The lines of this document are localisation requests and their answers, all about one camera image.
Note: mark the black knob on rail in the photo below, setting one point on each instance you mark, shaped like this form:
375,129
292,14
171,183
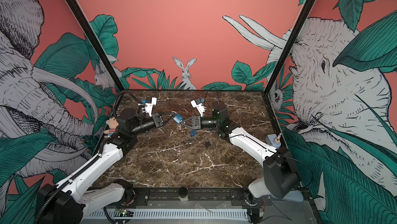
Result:
183,194

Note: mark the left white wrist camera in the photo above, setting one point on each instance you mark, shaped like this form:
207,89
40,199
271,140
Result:
147,105

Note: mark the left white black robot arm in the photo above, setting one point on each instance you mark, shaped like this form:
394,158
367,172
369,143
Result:
68,202

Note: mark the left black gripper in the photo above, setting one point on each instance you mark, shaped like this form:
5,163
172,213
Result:
157,119

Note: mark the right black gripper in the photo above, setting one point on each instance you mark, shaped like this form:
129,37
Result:
198,123

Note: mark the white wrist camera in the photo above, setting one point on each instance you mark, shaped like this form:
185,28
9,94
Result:
198,104
147,105

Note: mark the plush doll striped shirt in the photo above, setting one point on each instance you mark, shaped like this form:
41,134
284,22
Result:
112,124

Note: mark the black padlock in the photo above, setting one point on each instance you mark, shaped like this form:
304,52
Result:
207,144

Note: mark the blue padlock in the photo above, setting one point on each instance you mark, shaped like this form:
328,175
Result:
177,117
193,133

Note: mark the grey blue pad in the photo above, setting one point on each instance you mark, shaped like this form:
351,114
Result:
294,196

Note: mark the black mounting rail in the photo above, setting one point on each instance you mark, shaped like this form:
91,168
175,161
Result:
143,196

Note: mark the white vented strip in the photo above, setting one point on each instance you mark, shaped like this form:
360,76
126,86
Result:
177,213

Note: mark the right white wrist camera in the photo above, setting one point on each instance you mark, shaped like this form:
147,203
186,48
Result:
198,104

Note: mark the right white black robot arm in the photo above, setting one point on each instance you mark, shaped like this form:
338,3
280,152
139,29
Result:
279,168

